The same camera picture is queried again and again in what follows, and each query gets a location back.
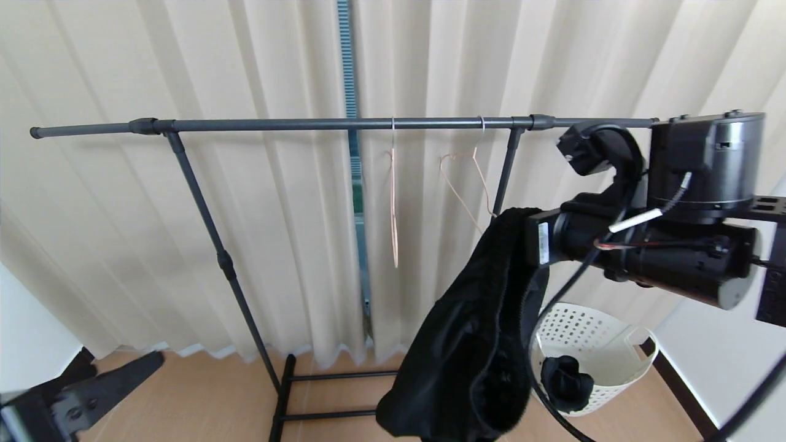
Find black clothes rack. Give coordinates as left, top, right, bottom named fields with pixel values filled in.
left=29, top=114, right=661, bottom=442

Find beige curtain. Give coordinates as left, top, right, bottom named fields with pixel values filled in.
left=0, top=0, right=369, bottom=363
left=353, top=0, right=786, bottom=363

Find window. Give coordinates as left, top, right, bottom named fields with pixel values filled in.
left=337, top=0, right=374, bottom=341

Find white laundry basket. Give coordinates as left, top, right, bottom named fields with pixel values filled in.
left=529, top=302, right=659, bottom=418

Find pink clothes hanger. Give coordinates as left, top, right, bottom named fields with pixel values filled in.
left=439, top=117, right=499, bottom=237
left=388, top=118, right=400, bottom=269

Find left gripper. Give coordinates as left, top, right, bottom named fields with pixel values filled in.
left=0, top=347, right=165, bottom=442

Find black cable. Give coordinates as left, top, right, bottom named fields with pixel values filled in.
left=525, top=184, right=645, bottom=442
left=706, top=353, right=786, bottom=442

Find black shorts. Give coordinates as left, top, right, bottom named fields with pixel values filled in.
left=376, top=207, right=550, bottom=442

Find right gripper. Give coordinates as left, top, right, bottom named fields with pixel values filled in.
left=524, top=195, right=761, bottom=311

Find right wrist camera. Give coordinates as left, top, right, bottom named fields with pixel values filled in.
left=556, top=122, right=647, bottom=206

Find black garment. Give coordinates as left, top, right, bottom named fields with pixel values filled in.
left=540, top=355, right=595, bottom=414

